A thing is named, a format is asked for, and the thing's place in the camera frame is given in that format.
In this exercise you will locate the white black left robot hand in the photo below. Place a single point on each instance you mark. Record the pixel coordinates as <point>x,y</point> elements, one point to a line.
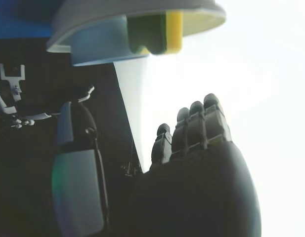
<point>191,197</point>

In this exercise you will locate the light blue bowl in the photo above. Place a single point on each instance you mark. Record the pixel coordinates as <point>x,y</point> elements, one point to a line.
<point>100,42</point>

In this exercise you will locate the yellow sponge with green side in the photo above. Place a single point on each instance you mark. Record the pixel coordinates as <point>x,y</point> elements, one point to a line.
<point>174,32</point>

